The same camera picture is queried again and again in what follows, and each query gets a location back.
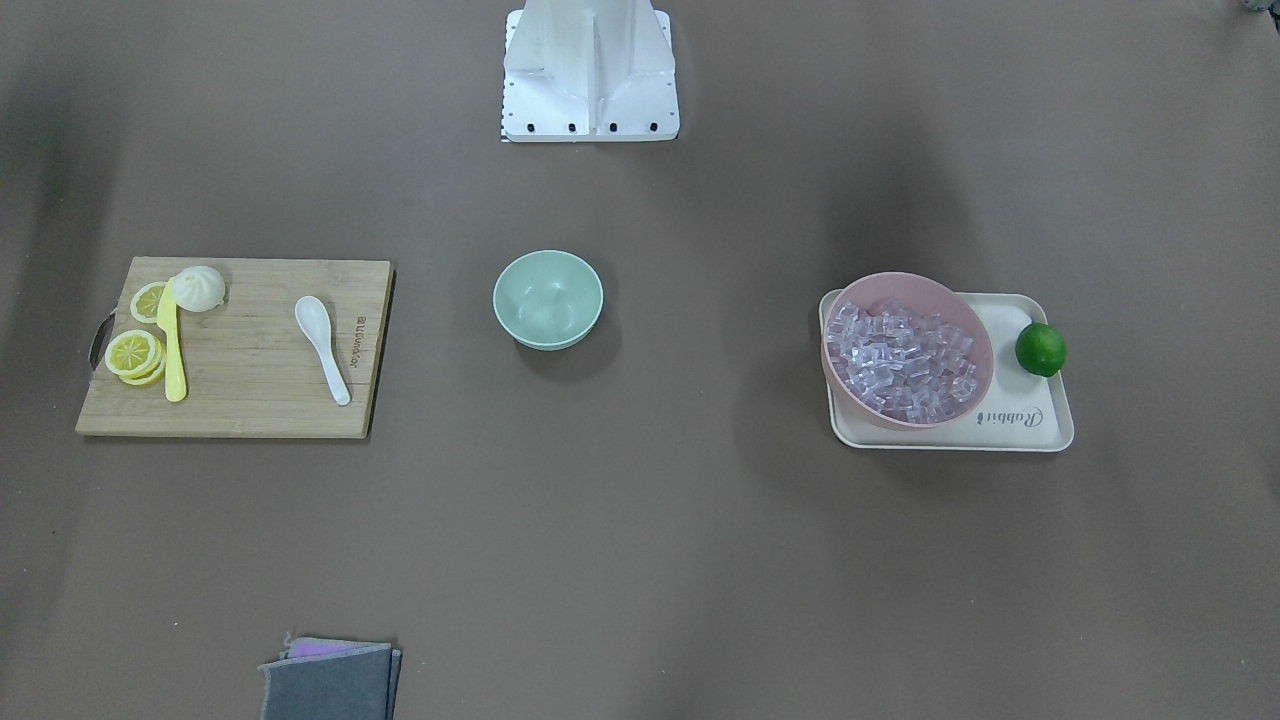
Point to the metal cutting board handle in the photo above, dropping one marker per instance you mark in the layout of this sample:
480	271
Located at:
100	341

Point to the grey folded cloth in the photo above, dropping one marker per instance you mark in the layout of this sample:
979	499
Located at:
321	678

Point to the lemon slice near bun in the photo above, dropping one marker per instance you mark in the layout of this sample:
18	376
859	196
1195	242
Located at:
145	302

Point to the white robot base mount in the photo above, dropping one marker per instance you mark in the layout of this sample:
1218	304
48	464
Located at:
589	71

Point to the cream tray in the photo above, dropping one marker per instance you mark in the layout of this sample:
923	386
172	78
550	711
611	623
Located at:
1021	412

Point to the white ceramic spoon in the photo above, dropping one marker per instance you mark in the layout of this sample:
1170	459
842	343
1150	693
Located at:
315	323

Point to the yellow plastic knife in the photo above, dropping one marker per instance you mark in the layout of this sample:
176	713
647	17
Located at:
175	379

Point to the bamboo cutting board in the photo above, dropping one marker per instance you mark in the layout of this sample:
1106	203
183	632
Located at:
250	371

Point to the pile of ice cubes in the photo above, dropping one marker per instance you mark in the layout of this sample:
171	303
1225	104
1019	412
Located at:
902	364

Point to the green bowl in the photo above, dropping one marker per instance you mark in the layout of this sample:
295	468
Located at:
548	299

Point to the pink bowl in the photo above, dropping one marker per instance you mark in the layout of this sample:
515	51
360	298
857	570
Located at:
927	297

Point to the stacked lemon slices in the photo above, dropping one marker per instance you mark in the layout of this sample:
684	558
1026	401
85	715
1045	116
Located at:
136	358

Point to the white steamed bun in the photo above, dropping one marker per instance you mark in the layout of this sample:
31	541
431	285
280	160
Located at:
199	288

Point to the green lime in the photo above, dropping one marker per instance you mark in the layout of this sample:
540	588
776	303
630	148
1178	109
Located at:
1041	350

